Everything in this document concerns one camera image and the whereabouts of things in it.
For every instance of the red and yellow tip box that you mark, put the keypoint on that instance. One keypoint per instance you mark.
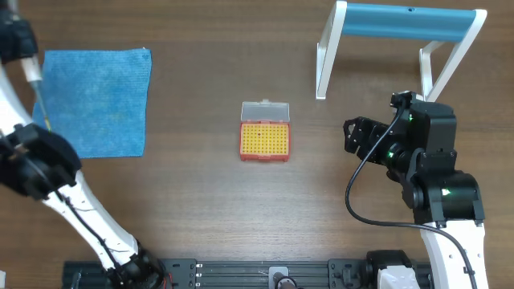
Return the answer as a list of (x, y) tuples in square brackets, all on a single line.
[(265, 138)]

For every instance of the mounting rail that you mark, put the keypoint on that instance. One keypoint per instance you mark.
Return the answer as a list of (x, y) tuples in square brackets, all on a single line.
[(241, 275)]

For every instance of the white and blue stand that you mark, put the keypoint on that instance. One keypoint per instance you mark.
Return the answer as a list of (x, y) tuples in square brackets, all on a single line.
[(405, 22)]

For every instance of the blue cloth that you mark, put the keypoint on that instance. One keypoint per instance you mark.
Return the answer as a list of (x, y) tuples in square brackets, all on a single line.
[(100, 100)]

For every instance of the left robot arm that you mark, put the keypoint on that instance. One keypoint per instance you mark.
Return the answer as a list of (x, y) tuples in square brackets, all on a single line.
[(92, 218)]

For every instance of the white pipette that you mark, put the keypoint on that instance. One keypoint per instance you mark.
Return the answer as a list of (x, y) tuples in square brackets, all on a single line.
[(32, 70)]

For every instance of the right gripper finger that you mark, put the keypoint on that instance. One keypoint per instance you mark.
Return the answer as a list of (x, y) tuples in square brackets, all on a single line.
[(355, 134)]

